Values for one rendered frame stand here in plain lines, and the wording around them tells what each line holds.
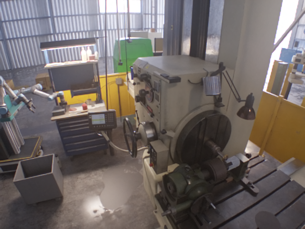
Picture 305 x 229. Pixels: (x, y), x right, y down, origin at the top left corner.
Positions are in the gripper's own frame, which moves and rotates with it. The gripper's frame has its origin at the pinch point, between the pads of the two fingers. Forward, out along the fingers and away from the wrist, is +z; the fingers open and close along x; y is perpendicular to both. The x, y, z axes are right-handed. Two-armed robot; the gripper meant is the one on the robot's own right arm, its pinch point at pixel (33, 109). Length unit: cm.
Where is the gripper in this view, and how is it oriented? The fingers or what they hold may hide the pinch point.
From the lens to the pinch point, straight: 309.7
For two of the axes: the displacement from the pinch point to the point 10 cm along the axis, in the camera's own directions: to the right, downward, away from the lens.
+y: -8.6, 5.0, -1.1
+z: 3.1, 6.8, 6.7
